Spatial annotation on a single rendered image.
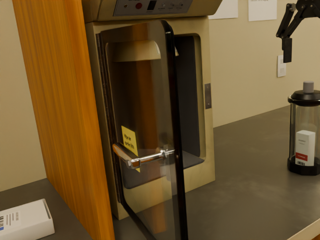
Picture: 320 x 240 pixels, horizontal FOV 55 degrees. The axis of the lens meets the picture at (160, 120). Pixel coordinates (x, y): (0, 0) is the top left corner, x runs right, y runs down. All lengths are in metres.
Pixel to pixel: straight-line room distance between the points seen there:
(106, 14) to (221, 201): 0.54
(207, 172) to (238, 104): 0.73
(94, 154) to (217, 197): 0.39
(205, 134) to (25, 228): 0.51
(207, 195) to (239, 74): 0.84
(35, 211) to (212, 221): 0.43
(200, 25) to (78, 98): 0.40
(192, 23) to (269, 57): 0.97
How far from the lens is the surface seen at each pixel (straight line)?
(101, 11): 0.65
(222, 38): 1.49
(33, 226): 0.80
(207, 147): 0.90
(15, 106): 1.09
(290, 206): 0.85
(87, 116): 0.59
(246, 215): 0.80
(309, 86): 0.97
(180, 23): 0.80
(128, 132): 0.58
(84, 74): 0.58
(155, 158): 0.45
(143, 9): 0.69
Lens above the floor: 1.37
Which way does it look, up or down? 15 degrees down
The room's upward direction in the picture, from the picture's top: 5 degrees counter-clockwise
